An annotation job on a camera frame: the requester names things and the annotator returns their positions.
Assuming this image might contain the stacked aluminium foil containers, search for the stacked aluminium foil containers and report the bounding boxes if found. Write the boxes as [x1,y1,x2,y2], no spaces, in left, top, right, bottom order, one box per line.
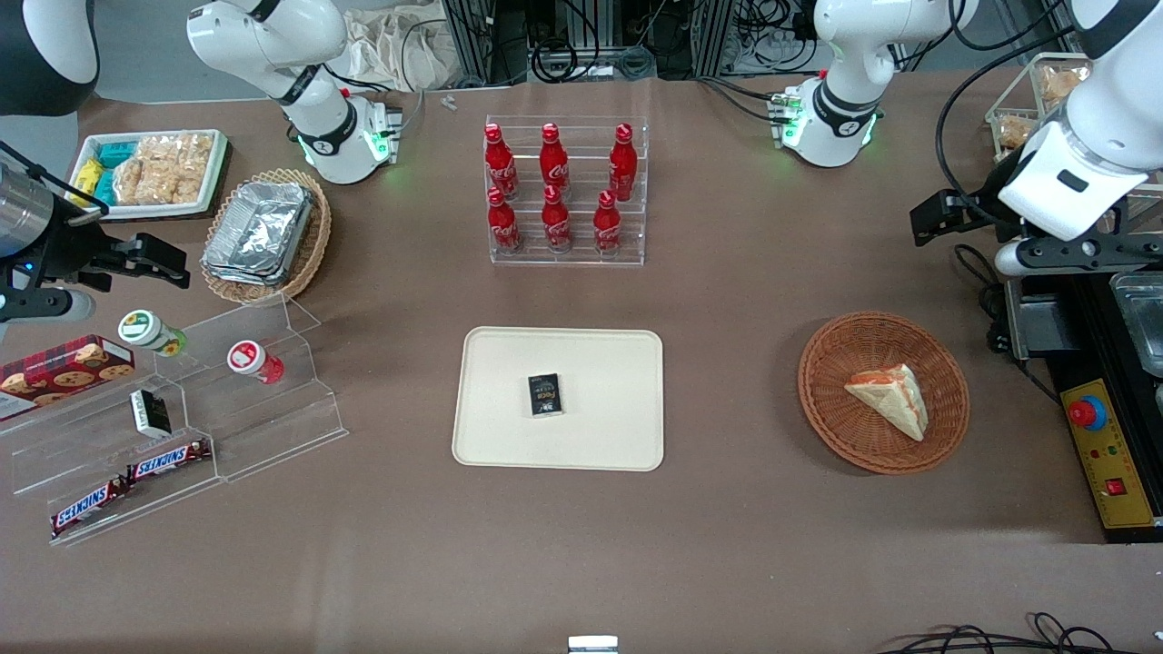
[201,180,315,288]

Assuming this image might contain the aluminium frame rack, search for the aluminium frame rack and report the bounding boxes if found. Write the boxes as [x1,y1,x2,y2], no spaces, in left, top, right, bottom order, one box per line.
[442,0,823,89]

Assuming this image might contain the black cable coil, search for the black cable coil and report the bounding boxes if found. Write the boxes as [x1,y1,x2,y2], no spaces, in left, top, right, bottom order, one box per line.
[531,36,602,85]

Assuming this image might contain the small black box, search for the small black box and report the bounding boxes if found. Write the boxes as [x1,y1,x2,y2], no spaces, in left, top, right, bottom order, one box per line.
[528,372,564,419]

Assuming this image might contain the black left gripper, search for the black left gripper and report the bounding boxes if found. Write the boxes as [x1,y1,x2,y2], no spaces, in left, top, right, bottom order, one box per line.
[910,186,1011,247]

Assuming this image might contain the rice cracker bag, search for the rice cracker bag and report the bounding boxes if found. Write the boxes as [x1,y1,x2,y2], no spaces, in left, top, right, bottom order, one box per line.
[136,134,215,204]
[113,154,175,206]

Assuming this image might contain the cream plastic tray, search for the cream plastic tray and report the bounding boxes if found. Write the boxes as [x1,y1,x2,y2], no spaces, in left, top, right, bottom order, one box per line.
[452,326,666,472]

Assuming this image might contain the snickers chocolate bar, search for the snickers chocolate bar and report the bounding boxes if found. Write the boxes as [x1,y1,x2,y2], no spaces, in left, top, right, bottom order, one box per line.
[126,440,213,481]
[50,478,131,537]

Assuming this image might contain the fried snack bag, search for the fried snack bag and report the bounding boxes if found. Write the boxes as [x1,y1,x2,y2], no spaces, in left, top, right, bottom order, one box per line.
[996,115,1039,152]
[1039,64,1091,108]

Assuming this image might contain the red lid cup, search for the red lid cup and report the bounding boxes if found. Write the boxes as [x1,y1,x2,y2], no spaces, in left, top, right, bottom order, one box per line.
[226,339,286,386]

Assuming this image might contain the white wire rack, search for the white wire rack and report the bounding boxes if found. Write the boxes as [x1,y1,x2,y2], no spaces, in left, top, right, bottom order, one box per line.
[985,52,1163,243]

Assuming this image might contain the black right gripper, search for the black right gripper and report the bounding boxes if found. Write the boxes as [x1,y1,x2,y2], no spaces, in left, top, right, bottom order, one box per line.
[20,195,192,293]

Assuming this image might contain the black machine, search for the black machine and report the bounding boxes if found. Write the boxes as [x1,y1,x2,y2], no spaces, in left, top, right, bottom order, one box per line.
[1003,263,1163,546]

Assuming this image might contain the clear acrylic stepped shelf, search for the clear acrylic stepped shelf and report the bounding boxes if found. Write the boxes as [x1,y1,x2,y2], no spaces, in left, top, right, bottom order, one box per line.
[0,294,350,547]

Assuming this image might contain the yellow control box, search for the yellow control box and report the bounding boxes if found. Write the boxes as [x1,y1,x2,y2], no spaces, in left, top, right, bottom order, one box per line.
[1060,377,1163,533]

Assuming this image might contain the white snack tray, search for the white snack tray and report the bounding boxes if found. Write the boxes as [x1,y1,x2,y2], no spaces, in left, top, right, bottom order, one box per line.
[69,129,229,222]

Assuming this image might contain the triangular sandwich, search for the triangular sandwich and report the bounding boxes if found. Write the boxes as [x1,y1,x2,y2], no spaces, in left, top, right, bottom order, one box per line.
[844,363,929,443]

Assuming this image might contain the light oval wicker basket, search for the light oval wicker basket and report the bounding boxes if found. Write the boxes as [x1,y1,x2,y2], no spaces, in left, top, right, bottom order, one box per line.
[199,167,333,307]

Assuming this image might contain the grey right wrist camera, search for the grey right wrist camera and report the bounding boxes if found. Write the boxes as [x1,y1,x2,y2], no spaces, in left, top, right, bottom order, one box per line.
[0,286,96,325]

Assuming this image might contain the clear acrylic bottle rack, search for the clear acrylic bottle rack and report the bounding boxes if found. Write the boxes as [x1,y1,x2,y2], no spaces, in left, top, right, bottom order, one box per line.
[484,114,651,268]

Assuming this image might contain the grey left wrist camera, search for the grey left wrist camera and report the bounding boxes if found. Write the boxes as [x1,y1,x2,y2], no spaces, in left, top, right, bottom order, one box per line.
[994,232,1163,279]

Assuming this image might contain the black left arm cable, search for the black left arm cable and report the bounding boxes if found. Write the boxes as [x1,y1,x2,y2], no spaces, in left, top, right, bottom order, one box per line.
[935,0,1105,228]

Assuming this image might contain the black floor cables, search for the black floor cables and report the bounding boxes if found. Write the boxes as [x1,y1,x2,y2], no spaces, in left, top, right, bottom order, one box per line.
[870,611,1163,654]

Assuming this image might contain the green lid cup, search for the green lid cup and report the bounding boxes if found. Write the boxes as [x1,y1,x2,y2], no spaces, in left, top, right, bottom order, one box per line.
[117,309,190,358]

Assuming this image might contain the black power cable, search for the black power cable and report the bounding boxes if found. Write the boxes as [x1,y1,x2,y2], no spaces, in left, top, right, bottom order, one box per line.
[952,243,1062,402]

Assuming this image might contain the brown round wicker basket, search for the brown round wicker basket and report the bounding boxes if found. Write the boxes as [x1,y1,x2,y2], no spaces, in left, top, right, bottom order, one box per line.
[798,312,970,476]

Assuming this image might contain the beige cloth bag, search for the beige cloth bag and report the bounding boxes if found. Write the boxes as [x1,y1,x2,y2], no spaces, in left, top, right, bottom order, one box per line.
[341,7,460,93]

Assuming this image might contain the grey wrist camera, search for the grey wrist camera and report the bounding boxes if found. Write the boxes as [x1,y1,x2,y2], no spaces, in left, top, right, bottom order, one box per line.
[994,232,1163,279]
[0,286,96,325]

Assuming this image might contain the black and white box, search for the black and white box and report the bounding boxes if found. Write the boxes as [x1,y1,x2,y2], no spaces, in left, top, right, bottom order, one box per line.
[128,388,173,440]

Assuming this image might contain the steel pan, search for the steel pan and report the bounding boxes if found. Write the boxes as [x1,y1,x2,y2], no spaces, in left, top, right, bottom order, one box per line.
[1109,272,1163,379]

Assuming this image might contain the red cola bottle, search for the red cola bottle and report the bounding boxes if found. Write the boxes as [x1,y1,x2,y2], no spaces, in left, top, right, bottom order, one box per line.
[486,187,523,254]
[592,190,624,256]
[541,185,574,253]
[608,124,639,203]
[539,124,571,197]
[483,124,520,202]

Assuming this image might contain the red cookie box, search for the red cookie box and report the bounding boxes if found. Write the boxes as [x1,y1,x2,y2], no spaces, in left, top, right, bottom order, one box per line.
[0,333,136,421]

